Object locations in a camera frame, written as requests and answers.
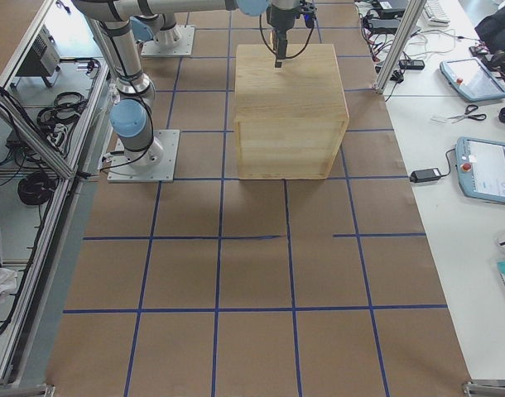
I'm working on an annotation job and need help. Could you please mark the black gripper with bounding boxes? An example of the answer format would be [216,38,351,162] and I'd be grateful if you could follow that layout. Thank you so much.
[267,0,315,68]

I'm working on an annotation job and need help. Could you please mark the wooden drawer cabinet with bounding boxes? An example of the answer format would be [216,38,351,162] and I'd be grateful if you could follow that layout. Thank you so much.
[234,44,349,179]

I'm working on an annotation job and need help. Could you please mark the black power brick top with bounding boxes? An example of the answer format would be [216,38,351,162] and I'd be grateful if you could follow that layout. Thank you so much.
[367,18,401,35]

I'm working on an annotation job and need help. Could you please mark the upper teach pendant tablet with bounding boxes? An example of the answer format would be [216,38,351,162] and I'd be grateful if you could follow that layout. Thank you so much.
[440,58,505,103]

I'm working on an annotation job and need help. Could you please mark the teach pendant tablet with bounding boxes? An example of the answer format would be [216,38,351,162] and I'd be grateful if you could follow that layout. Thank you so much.
[440,58,505,103]
[455,136,505,204]

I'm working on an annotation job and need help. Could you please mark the black power adapter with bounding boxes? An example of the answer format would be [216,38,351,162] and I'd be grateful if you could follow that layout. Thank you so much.
[409,168,442,184]

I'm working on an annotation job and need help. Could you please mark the lower teach pendant tablet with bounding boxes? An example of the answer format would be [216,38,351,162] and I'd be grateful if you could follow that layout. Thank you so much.
[455,136,505,204]

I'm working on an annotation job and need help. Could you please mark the aluminium frame post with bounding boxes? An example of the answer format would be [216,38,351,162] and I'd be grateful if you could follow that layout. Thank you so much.
[374,0,426,93]

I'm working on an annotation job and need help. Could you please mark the black handled scissors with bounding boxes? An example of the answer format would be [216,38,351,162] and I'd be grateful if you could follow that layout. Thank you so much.
[448,104,487,123]

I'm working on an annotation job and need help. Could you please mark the coiled black cable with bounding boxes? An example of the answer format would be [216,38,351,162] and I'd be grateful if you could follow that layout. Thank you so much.
[17,171,53,207]

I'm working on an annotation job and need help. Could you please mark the aluminium frame rail left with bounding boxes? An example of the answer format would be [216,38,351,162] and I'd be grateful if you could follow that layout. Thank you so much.
[0,86,76,179]

